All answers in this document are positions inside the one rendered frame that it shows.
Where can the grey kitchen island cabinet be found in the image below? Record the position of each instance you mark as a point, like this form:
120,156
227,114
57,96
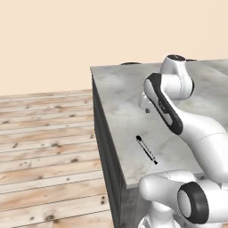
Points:
108,154

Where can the black round flat object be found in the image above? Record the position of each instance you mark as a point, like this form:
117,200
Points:
130,63
191,60

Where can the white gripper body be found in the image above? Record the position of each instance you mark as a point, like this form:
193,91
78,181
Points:
143,101

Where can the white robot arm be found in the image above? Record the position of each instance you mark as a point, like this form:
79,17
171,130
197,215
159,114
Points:
205,139

